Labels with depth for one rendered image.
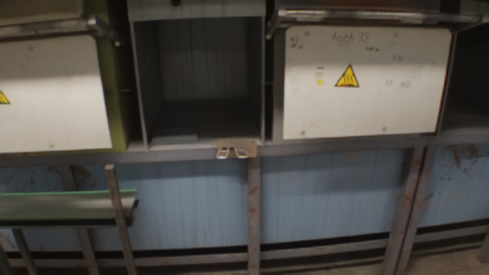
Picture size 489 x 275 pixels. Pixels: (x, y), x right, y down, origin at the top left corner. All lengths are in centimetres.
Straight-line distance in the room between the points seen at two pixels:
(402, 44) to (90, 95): 108
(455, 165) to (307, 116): 92
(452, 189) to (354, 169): 59
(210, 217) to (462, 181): 126
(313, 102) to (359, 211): 72
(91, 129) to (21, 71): 31
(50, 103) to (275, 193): 99
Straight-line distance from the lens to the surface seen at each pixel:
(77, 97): 131
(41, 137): 142
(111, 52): 136
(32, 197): 169
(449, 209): 210
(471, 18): 135
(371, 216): 188
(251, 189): 155
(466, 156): 197
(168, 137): 149
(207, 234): 175
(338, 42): 126
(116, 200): 134
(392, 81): 137
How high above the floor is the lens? 148
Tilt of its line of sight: 24 degrees down
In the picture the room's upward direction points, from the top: 1 degrees counter-clockwise
